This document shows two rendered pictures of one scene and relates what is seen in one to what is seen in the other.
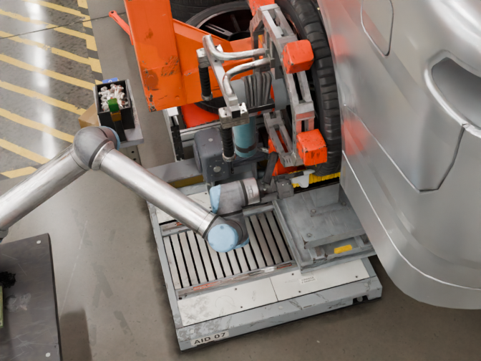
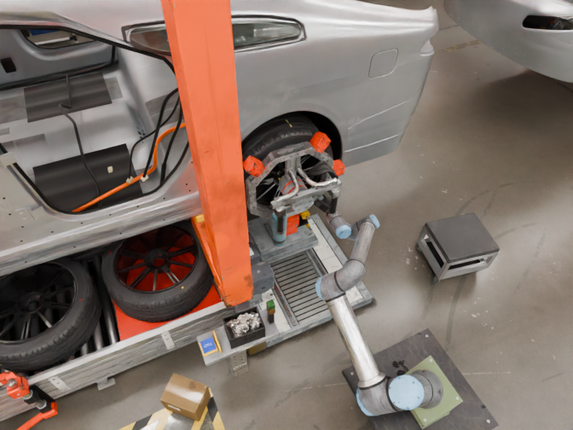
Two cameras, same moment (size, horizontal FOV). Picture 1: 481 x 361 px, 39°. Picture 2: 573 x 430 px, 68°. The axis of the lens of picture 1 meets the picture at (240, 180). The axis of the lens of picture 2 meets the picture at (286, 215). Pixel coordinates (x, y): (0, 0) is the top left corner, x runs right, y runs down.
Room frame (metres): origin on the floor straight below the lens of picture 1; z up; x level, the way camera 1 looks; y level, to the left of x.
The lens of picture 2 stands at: (2.35, 1.53, 2.68)
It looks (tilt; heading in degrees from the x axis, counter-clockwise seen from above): 50 degrees down; 254
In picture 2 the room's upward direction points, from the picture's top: 2 degrees clockwise
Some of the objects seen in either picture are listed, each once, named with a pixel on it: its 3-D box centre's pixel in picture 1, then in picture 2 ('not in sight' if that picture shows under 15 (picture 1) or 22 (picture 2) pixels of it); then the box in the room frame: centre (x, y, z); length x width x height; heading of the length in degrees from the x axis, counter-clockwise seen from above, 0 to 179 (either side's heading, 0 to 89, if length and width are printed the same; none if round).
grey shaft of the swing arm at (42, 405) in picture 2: not in sight; (32, 398); (3.43, 0.53, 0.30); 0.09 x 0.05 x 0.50; 11
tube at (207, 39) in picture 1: (235, 36); (284, 181); (1.92, -0.03, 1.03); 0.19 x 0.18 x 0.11; 101
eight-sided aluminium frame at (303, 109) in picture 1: (280, 89); (290, 183); (1.85, -0.17, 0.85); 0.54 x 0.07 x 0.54; 11
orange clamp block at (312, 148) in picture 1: (311, 147); (335, 168); (1.54, -0.23, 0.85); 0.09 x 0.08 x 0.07; 11
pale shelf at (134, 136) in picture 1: (117, 113); (238, 335); (2.31, 0.51, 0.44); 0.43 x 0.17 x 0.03; 11
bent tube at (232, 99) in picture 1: (250, 70); (316, 170); (1.73, -0.07, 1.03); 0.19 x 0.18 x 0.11; 101
